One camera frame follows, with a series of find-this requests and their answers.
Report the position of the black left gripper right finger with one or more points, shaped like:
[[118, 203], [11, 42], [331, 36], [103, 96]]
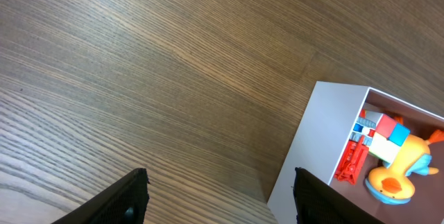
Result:
[[318, 203]]

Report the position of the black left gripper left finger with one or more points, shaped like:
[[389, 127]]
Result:
[[123, 202]]

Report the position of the red toy robot car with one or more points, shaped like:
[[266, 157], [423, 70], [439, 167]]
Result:
[[356, 150]]

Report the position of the blue and orange toy figure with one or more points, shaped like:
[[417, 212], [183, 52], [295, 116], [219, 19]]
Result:
[[390, 182]]

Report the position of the white box with pink interior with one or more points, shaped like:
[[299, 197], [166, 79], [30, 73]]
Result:
[[323, 133]]

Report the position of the colourful puzzle cube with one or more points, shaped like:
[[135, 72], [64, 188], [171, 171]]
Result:
[[388, 136]]

